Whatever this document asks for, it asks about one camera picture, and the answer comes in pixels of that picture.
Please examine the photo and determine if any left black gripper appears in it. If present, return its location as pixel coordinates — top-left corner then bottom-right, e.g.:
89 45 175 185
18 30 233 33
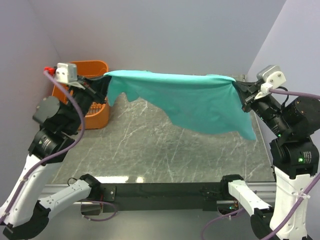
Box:
65 73 112 133

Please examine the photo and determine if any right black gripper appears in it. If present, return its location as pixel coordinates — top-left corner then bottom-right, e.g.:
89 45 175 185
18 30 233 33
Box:
232 78 290 134

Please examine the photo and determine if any orange plastic basket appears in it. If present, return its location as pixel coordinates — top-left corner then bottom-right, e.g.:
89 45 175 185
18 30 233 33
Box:
52 60 110 130

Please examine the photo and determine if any teal t shirt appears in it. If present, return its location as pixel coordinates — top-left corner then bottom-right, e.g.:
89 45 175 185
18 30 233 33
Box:
105 70 256 140

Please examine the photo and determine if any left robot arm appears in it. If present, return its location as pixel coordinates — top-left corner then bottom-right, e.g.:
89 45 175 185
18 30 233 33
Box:
0 76 111 240

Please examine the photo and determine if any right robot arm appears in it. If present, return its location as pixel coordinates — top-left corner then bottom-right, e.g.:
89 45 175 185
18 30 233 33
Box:
219 80 320 240

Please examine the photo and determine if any black base beam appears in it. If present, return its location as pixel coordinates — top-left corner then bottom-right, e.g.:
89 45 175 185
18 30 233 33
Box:
101 182 234 211

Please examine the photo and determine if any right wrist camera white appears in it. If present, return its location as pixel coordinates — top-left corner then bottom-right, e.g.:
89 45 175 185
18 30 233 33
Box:
256 65 287 96

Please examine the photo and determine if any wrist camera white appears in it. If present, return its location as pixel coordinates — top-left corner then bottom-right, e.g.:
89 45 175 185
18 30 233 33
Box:
256 65 287 96
44 62 78 84

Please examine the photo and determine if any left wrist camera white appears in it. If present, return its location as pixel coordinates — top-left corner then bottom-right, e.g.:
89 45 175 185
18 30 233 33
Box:
44 62 78 84

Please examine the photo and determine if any aluminium rail frame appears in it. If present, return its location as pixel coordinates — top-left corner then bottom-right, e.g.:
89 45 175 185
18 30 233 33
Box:
41 74 278 208

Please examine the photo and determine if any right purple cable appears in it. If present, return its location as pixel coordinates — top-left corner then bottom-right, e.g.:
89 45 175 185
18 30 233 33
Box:
201 88 320 240

